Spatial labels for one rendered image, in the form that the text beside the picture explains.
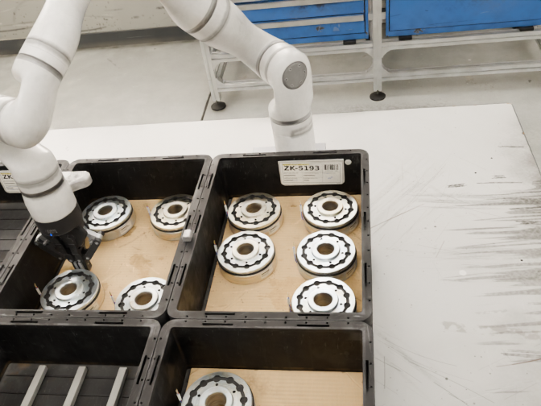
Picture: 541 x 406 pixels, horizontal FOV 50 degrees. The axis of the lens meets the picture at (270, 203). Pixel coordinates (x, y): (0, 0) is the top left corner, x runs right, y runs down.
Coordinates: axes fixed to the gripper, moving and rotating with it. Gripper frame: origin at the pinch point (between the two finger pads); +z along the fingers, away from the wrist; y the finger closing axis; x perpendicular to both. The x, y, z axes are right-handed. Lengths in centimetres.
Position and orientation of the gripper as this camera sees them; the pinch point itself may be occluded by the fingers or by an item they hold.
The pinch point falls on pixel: (82, 265)
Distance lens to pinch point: 111.8
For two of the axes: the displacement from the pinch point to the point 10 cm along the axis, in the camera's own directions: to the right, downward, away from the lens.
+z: 1.2, 7.5, 6.5
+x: 1.1, -6.6, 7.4
